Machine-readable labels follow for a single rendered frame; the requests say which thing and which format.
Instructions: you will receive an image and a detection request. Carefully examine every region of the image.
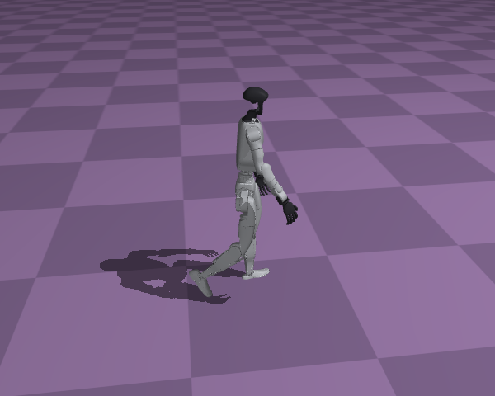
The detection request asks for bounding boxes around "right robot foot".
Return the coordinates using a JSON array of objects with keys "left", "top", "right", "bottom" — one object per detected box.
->
[{"left": 189, "top": 269, "right": 212, "bottom": 297}]

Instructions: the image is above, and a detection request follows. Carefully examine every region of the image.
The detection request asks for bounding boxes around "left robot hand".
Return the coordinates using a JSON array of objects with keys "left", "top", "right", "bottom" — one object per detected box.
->
[{"left": 254, "top": 172, "right": 271, "bottom": 196}]

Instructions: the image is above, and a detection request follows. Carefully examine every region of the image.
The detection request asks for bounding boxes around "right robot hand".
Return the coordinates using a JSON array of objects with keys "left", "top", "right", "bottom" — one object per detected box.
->
[{"left": 276, "top": 196, "right": 298, "bottom": 224}]

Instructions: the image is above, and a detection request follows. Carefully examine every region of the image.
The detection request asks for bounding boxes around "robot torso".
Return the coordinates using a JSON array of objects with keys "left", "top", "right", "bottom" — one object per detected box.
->
[{"left": 235, "top": 116, "right": 264, "bottom": 197}]

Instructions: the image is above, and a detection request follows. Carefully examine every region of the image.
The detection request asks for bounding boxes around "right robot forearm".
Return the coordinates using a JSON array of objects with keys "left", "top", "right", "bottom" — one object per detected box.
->
[{"left": 261, "top": 163, "right": 287, "bottom": 202}]

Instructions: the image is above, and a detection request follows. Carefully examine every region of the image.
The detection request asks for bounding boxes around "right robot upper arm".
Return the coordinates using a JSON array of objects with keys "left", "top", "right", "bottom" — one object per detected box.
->
[{"left": 246, "top": 127, "right": 264, "bottom": 176}]

